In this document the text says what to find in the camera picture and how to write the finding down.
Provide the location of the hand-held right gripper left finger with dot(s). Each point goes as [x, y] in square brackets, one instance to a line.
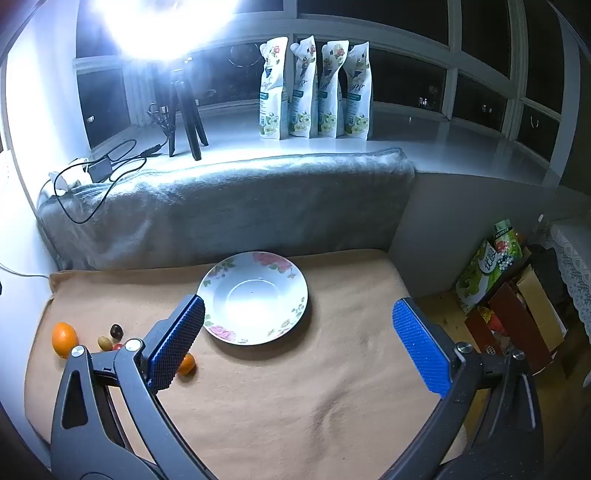
[178, 341]

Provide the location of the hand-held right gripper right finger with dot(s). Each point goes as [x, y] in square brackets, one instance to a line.
[422, 346]

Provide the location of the small oblong kumquat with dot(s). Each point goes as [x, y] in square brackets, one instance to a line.
[188, 364]

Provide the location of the dark purple grape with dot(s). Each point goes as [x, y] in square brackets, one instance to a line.
[116, 330]

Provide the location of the small olive-coloured fruit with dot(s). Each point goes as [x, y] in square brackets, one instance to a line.
[105, 343]

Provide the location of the floral white plate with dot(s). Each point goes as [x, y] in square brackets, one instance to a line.
[254, 295]

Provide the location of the smooth bright orange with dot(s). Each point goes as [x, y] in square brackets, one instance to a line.
[63, 339]

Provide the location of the green printed bag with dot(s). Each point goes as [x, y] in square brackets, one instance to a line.
[485, 272]

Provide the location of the brown cardboard box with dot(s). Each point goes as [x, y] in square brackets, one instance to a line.
[512, 309]

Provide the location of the grey fleece blanket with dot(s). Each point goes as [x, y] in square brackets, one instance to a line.
[231, 207]

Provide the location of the white lace cloth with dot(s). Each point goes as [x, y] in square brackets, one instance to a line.
[575, 272]

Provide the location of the black power adapter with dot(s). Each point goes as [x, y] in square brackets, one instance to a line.
[100, 168]

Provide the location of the white power strip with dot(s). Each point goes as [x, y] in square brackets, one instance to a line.
[76, 177]

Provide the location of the white window sill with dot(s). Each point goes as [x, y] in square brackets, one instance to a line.
[461, 147]

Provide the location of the black tripod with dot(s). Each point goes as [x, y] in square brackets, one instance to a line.
[189, 115]

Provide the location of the bright studio lamp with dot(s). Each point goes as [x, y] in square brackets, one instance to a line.
[161, 23]

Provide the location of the white window frame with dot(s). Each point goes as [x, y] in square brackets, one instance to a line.
[455, 46]

